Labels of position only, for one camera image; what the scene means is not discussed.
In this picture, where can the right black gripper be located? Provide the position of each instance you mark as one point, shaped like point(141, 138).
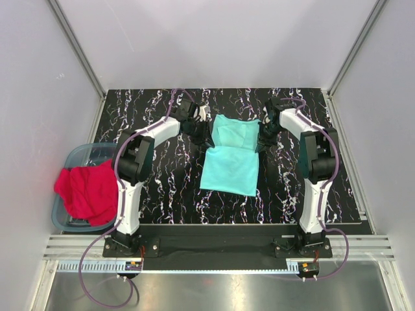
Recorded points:
point(264, 143)

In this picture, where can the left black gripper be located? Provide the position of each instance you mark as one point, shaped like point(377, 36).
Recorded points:
point(205, 137)

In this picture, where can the teal t shirt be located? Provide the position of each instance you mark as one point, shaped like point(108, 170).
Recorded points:
point(232, 165)

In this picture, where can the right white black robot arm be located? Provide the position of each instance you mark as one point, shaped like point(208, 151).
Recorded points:
point(319, 162)

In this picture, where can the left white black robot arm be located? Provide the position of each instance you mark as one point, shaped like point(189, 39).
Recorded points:
point(132, 165)

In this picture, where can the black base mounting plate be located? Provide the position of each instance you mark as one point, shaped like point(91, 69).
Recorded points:
point(275, 232)

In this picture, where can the translucent blue plastic basket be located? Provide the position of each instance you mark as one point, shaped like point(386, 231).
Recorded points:
point(87, 155)

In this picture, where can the red t shirt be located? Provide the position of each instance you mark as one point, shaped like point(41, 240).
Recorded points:
point(89, 193)

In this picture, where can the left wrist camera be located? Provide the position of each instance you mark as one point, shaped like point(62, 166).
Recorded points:
point(190, 111)

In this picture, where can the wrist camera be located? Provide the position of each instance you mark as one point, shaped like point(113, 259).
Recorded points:
point(274, 107)
point(190, 111)

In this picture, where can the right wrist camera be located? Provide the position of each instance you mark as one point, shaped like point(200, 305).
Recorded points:
point(274, 107)

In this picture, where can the aluminium frame rail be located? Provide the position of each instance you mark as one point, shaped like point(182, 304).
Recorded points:
point(358, 247)

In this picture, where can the white slotted cable duct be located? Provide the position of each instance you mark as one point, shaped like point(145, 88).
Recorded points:
point(122, 266)

